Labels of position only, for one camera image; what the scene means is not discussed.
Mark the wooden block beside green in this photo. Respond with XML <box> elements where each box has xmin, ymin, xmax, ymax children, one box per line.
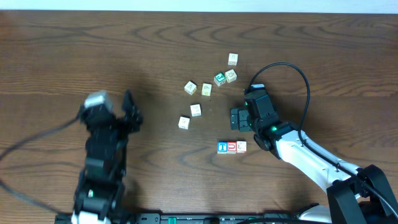
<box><xmin>225</xmin><ymin>69</ymin><xmax>237</xmax><ymax>83</ymax></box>

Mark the yellow tinted wooden block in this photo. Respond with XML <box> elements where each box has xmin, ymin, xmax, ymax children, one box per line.
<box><xmin>201</xmin><ymin>83</ymin><xmax>212</xmax><ymax>96</ymax></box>

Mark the left black cable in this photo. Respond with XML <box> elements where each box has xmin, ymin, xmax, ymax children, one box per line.
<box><xmin>0</xmin><ymin>114</ymin><xmax>80</xmax><ymax>217</ymax></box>

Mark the wooden block left upper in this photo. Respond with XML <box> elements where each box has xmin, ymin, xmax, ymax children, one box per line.
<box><xmin>184</xmin><ymin>81</ymin><xmax>197</xmax><ymax>95</ymax></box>

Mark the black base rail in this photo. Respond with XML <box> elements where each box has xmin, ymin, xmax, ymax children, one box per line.
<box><xmin>55</xmin><ymin>212</ymin><xmax>299</xmax><ymax>224</ymax></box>

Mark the wooden block lower left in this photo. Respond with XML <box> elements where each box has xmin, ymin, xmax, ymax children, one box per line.
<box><xmin>178</xmin><ymin>116</ymin><xmax>190</xmax><ymax>129</ymax></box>

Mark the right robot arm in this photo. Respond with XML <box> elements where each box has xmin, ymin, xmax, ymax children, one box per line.
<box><xmin>230</xmin><ymin>106</ymin><xmax>397</xmax><ymax>223</ymax></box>

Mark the green letter J block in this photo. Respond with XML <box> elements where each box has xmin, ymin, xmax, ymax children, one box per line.
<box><xmin>214</xmin><ymin>72</ymin><xmax>226</xmax><ymax>86</ymax></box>

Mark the red letter U block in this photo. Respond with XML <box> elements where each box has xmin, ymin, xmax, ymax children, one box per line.
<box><xmin>227</xmin><ymin>142</ymin><xmax>237</xmax><ymax>154</ymax></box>

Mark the blue letter T block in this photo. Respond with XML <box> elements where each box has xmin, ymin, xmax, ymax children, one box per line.
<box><xmin>217</xmin><ymin>141</ymin><xmax>228</xmax><ymax>154</ymax></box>

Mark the plain wooden block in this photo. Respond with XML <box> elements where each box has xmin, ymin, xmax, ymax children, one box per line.
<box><xmin>228</xmin><ymin>53</ymin><xmax>238</xmax><ymax>66</ymax></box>
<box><xmin>236</xmin><ymin>141</ymin><xmax>247</xmax><ymax>153</ymax></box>

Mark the black cable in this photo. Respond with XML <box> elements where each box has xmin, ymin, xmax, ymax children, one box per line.
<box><xmin>245</xmin><ymin>62</ymin><xmax>398</xmax><ymax>218</ymax></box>
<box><xmin>0</xmin><ymin>114</ymin><xmax>80</xmax><ymax>217</ymax></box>

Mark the wooden block centre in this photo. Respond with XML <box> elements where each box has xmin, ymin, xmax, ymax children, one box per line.
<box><xmin>190</xmin><ymin>104</ymin><xmax>201</xmax><ymax>116</ymax></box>

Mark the right black cable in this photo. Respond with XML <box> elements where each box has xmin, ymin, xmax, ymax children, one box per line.
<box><xmin>245</xmin><ymin>62</ymin><xmax>398</xmax><ymax>218</ymax></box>

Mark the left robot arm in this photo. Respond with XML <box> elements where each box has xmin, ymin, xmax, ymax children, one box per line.
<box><xmin>71</xmin><ymin>90</ymin><xmax>143</xmax><ymax>224</ymax></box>

